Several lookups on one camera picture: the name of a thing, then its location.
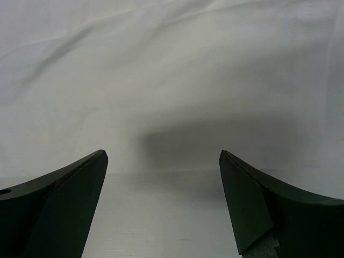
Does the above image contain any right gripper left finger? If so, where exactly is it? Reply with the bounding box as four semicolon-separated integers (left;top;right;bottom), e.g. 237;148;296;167
1;150;108;258

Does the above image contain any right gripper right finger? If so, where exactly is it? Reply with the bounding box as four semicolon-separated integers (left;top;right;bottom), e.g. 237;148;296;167
219;150;343;257

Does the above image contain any white printed t shirt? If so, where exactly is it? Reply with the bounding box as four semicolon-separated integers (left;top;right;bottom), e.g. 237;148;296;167
1;1;343;177

